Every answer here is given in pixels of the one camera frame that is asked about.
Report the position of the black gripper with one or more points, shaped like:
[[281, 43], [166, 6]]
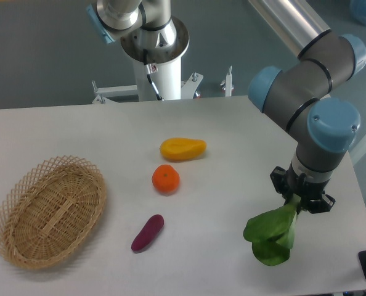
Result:
[[310, 190]]

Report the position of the green bok choy vegetable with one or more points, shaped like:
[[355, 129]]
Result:
[[272, 233]]

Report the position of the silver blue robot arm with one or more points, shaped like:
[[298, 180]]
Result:
[[297, 100]]

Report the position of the yellow mango half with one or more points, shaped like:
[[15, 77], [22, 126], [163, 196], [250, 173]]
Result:
[[180, 149]]

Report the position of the orange tangerine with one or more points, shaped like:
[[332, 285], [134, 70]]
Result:
[[165, 179]]

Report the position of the purple sweet potato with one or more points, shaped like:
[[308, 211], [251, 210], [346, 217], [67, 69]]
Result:
[[148, 233]]

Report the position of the woven wicker basket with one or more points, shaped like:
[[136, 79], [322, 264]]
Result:
[[51, 211]]

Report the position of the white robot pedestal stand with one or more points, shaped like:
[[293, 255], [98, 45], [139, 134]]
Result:
[[156, 57]]

